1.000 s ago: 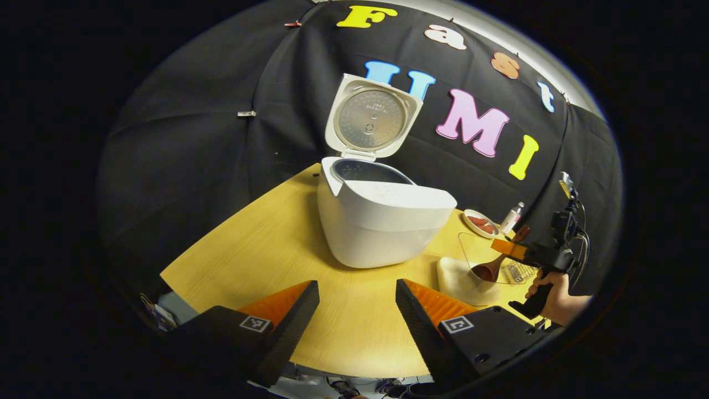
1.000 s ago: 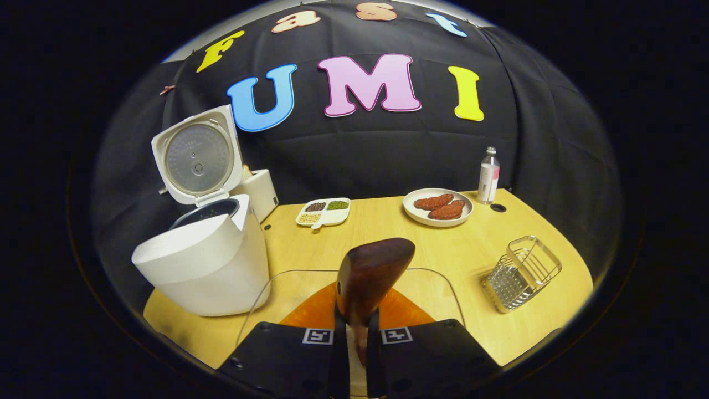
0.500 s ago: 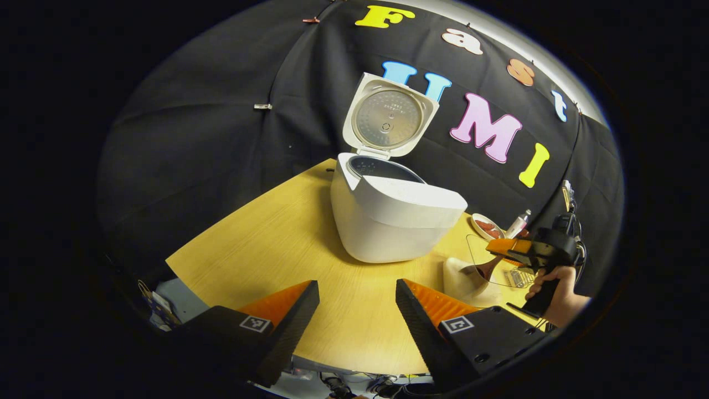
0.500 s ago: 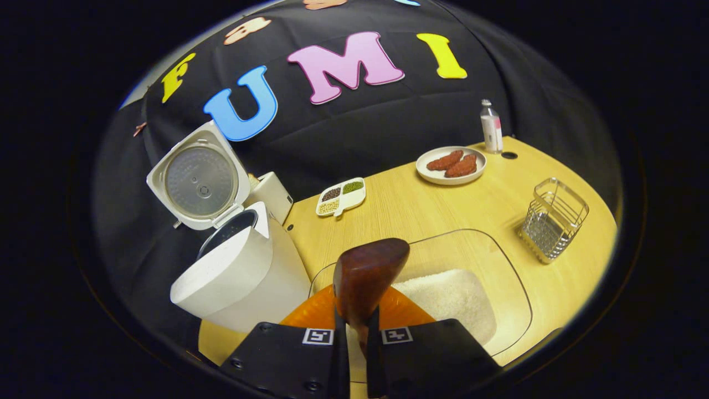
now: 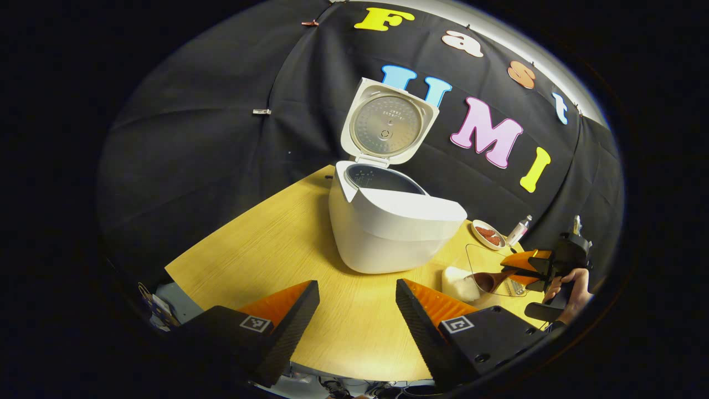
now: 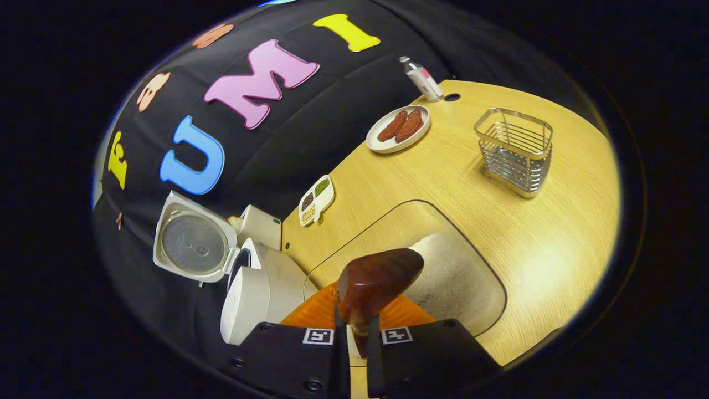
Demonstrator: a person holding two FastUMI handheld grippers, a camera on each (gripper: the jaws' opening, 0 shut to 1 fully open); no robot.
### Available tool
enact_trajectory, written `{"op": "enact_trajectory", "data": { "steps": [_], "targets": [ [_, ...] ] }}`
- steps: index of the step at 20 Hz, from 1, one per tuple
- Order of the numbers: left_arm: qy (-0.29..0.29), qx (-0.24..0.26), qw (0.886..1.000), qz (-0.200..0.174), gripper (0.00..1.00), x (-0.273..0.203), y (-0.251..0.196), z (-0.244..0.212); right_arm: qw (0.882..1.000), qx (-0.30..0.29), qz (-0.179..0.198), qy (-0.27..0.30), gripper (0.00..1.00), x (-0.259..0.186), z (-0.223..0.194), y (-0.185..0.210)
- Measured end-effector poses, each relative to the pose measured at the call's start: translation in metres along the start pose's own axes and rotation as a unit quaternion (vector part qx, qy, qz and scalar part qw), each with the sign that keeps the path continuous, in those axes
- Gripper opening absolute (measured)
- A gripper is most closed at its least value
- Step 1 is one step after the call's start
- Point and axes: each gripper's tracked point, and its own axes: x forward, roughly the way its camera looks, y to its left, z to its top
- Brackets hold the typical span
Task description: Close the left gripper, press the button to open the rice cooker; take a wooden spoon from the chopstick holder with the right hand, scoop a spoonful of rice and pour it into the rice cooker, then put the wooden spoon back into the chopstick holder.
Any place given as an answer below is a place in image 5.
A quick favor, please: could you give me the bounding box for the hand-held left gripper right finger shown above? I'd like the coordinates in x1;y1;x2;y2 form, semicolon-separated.
395;279;549;391

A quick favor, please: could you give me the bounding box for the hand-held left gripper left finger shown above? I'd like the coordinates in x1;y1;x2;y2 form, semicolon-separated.
166;280;321;388

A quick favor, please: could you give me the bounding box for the brown wooden spoon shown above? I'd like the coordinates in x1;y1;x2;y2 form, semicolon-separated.
470;269;518;294

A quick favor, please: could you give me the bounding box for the white rice cooker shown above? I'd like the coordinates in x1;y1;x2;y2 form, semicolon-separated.
328;78;469;275

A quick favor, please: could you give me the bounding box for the small clear bottle pink label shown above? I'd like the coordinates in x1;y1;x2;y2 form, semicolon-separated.
506;215;533;247

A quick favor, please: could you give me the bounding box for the clear plastic box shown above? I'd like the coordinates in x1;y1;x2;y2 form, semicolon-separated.
442;244;532;304

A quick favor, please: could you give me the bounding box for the white round plate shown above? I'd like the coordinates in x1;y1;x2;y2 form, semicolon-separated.
471;219;506;251

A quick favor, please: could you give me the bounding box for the black backdrop cloth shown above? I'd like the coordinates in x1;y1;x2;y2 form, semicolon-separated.
97;0;625;289

